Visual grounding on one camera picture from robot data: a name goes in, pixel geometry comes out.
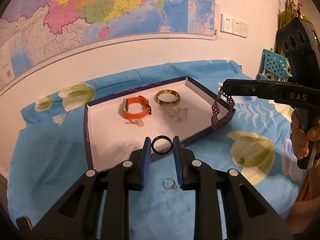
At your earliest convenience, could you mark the small green gem earring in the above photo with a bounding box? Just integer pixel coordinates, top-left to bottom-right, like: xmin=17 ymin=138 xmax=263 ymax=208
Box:
xmin=238 ymin=157 xmax=248 ymax=167

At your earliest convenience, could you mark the clear crystal bead bracelet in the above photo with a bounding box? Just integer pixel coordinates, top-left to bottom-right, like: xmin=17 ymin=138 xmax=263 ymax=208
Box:
xmin=158 ymin=104 xmax=189 ymax=123

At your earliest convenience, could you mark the tortoiseshell bangle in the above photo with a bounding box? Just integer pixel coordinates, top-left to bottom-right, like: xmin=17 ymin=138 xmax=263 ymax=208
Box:
xmin=154 ymin=89 xmax=181 ymax=106

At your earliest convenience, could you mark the silver ring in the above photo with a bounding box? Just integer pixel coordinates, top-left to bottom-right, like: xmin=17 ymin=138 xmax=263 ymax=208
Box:
xmin=162 ymin=178 xmax=179 ymax=190

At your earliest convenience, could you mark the black ring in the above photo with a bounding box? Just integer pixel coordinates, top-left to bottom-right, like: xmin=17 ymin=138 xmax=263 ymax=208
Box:
xmin=151 ymin=135 xmax=174 ymax=156

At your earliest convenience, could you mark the pink hair clip charm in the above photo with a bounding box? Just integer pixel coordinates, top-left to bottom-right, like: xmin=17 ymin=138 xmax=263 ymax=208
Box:
xmin=126 ymin=119 xmax=145 ymax=127

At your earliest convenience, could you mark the right hand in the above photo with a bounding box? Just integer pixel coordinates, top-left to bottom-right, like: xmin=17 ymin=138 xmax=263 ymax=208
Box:
xmin=290 ymin=110 xmax=320 ymax=159

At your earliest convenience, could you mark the mustard yellow hanging coat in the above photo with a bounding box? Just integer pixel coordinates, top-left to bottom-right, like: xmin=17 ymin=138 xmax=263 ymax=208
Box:
xmin=278 ymin=10 xmax=296 ymax=30

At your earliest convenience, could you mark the smartphone with gold edge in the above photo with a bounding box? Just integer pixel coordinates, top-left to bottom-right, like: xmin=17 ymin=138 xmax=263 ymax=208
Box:
xmin=16 ymin=216 xmax=33 ymax=235

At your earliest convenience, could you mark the dark blue shallow box tray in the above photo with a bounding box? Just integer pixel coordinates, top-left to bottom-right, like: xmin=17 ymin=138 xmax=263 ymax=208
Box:
xmin=84 ymin=76 xmax=217 ymax=171

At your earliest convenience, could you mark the blue floral bed sheet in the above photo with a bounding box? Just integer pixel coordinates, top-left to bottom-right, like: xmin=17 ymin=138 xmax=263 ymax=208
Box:
xmin=8 ymin=60 xmax=305 ymax=239

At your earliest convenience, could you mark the white wall socket panel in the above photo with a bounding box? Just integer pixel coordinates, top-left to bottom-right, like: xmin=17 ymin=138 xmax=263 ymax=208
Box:
xmin=220 ymin=13 xmax=249 ymax=38

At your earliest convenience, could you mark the colourful wall map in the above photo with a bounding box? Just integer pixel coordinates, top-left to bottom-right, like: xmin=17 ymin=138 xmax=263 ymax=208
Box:
xmin=1 ymin=0 xmax=217 ymax=93

